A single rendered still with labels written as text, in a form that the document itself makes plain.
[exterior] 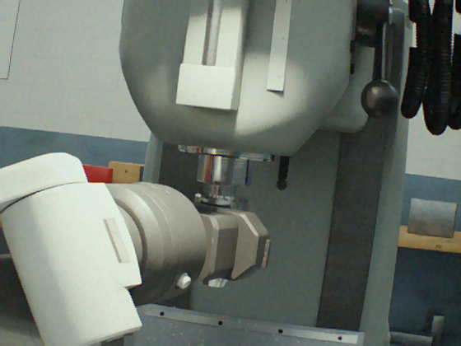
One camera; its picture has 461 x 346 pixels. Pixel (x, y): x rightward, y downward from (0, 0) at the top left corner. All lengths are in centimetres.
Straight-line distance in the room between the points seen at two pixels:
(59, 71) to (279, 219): 430
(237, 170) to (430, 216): 374
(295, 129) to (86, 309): 24
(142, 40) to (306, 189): 49
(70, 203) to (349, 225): 63
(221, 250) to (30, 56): 483
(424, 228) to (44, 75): 271
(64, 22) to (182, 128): 472
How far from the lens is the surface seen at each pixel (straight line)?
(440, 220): 438
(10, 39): 548
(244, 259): 62
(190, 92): 56
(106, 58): 517
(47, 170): 47
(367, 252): 105
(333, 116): 78
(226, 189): 67
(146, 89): 62
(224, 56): 56
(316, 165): 105
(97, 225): 48
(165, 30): 61
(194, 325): 108
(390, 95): 57
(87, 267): 46
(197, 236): 56
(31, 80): 536
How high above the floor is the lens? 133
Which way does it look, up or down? 3 degrees down
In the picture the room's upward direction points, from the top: 7 degrees clockwise
